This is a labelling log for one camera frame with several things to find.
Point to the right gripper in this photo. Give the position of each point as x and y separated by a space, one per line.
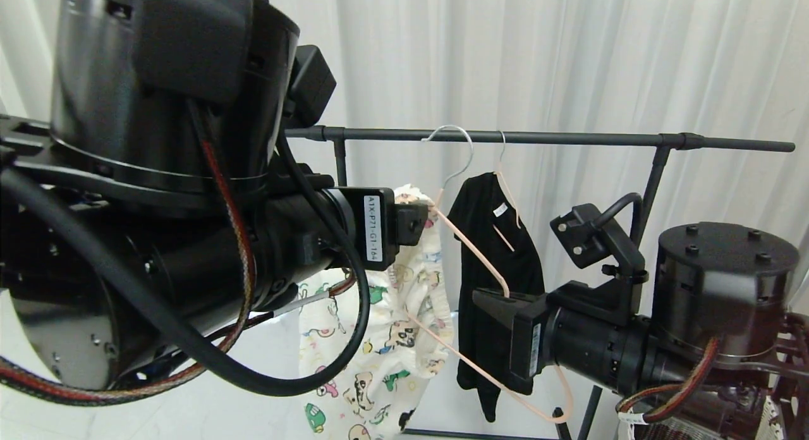
588 345

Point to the black clothes rack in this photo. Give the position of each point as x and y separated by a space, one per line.
569 138

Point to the pink clothes hanger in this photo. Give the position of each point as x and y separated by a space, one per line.
507 193
471 250

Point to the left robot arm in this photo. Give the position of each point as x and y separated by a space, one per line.
158 79

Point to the cream printed garment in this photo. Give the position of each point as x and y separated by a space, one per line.
379 351

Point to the black garment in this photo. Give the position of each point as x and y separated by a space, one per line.
505 275

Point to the white curtain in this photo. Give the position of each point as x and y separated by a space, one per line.
569 61

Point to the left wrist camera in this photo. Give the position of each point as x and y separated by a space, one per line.
313 79

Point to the white laundry basket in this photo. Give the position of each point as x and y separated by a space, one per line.
772 421

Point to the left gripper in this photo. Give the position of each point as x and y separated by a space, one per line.
189 269

